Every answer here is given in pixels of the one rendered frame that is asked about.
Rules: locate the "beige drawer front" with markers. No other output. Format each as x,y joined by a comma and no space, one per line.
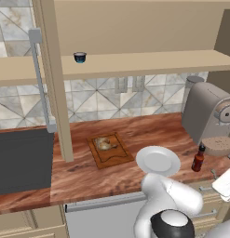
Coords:
206,193
211,221

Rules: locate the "wooden cutting board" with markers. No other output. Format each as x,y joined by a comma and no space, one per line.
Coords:
114,156

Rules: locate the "grey wall outlet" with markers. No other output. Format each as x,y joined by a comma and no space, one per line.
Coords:
121,85
138,83

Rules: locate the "dark grey sink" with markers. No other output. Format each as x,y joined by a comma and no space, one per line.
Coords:
23,161

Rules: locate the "beige open wall cabinet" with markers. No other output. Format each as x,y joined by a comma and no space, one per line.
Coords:
135,31

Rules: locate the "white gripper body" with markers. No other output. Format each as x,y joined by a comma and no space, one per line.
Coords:
226,184

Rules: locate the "grey coffee machine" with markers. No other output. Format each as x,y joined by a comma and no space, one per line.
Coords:
203,114

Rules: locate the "small blue bowl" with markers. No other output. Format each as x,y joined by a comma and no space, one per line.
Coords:
79,57

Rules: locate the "white round plate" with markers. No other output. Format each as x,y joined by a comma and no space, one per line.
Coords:
158,161

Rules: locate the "beige cabinet door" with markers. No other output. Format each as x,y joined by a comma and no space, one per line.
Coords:
57,93

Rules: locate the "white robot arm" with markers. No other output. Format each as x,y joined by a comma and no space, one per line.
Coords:
163,198

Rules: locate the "white dishwasher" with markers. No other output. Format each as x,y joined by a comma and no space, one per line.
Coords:
101,221

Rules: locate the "beige base cupboard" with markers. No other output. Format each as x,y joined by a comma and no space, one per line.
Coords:
29,223

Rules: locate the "red condiment bottle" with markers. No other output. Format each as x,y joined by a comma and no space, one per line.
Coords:
198,161

